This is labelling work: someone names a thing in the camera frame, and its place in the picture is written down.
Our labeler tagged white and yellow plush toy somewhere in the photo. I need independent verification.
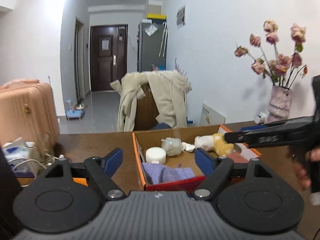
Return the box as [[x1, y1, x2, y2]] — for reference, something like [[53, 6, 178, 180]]
[[194, 133, 234, 156]]

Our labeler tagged white plastic bag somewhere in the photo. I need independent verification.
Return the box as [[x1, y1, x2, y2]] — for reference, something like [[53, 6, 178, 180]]
[[181, 142, 195, 152]]

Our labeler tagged lavender knit pouch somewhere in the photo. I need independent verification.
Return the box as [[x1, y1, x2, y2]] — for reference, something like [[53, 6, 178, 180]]
[[142, 163, 195, 185]]

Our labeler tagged white round sponge block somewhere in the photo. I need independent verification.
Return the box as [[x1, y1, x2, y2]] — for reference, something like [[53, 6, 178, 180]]
[[145, 147, 167, 165]]

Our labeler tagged person's right hand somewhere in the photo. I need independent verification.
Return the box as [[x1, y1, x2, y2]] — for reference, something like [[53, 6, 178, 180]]
[[287, 146, 319, 191]]

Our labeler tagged pink textured ceramic vase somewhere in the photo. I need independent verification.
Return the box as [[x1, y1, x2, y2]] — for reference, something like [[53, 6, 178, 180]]
[[266, 86, 292, 123]]

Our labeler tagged small white medicine bottle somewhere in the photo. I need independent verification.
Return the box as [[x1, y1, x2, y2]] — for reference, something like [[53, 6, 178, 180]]
[[254, 112, 267, 125]]

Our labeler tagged red cardboard fruit box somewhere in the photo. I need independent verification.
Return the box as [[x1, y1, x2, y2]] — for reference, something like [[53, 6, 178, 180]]
[[132, 124, 263, 192]]

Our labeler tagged dried pink rose bouquet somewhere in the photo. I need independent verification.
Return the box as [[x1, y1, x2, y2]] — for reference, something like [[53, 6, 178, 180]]
[[234, 20, 308, 90]]

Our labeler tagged brown wooden chair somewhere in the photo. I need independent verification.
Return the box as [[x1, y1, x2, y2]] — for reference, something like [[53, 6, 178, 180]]
[[133, 83, 159, 131]]

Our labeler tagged black paper shopping bag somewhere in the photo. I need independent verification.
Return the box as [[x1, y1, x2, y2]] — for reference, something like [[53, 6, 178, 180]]
[[0, 151, 22, 239]]

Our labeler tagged beige coat on chair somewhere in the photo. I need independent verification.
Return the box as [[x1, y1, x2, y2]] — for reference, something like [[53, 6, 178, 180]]
[[110, 70, 192, 132]]

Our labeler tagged pink hard-shell suitcase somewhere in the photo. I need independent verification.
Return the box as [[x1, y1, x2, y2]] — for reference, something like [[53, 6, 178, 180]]
[[0, 80, 60, 146]]

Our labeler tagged dark brown entrance door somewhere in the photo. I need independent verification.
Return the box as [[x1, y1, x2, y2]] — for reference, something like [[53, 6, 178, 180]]
[[90, 24, 128, 92]]

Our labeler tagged grey refrigerator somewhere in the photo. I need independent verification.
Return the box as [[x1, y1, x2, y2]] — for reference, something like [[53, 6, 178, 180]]
[[137, 19, 166, 72]]

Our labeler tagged yellow box on refrigerator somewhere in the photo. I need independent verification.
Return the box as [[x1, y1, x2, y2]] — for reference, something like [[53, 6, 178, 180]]
[[146, 13, 167, 20]]

